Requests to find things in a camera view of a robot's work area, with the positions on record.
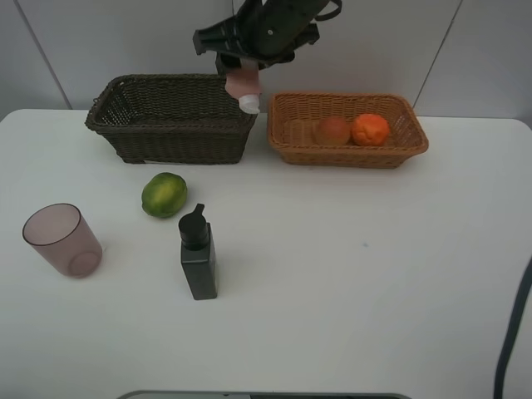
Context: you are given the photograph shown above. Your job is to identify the red yellow peach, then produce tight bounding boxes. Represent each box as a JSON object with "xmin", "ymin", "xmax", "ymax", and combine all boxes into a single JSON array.
[{"xmin": 315, "ymin": 116, "xmax": 351, "ymax": 146}]

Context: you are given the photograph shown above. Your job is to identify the orange tangerine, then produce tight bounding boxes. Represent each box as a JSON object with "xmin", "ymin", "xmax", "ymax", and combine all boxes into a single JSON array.
[{"xmin": 351, "ymin": 114, "xmax": 391, "ymax": 146}]

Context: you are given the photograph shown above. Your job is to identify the green lime fruit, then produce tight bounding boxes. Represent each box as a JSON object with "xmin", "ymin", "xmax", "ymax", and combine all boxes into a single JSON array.
[{"xmin": 141, "ymin": 172, "xmax": 188, "ymax": 219}]

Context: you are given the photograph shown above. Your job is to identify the dark grey cable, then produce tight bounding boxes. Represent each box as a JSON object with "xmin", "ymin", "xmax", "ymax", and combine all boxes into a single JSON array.
[{"xmin": 493, "ymin": 257, "xmax": 532, "ymax": 399}]

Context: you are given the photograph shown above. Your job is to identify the light orange wicker basket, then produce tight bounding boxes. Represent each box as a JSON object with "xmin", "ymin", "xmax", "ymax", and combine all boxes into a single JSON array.
[{"xmin": 268, "ymin": 91, "xmax": 429, "ymax": 169}]

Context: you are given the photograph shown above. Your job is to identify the pink squeeze bottle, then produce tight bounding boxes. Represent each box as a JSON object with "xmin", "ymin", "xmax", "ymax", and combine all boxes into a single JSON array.
[{"xmin": 225, "ymin": 63, "xmax": 262, "ymax": 115}]

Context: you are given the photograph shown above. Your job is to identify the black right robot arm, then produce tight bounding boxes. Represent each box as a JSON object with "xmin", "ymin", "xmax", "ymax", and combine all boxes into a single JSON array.
[{"xmin": 193, "ymin": 0, "xmax": 342, "ymax": 75}]

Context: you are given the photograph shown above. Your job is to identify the dark green pump bottle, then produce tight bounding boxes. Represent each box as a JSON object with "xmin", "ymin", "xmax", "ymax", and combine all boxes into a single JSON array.
[{"xmin": 178, "ymin": 204, "xmax": 218, "ymax": 300}]

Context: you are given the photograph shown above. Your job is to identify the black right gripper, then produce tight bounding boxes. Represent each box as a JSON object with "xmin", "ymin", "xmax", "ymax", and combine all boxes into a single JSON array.
[{"xmin": 193, "ymin": 0, "xmax": 319, "ymax": 75}]

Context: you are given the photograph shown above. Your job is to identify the dark brown wicker basket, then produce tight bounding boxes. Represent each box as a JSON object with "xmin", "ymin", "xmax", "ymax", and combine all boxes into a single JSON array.
[{"xmin": 86, "ymin": 74, "xmax": 256, "ymax": 165}]

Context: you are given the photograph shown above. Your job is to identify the translucent purple plastic cup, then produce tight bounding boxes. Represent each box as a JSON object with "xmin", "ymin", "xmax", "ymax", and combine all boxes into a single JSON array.
[{"xmin": 22, "ymin": 203, "xmax": 103, "ymax": 278}]

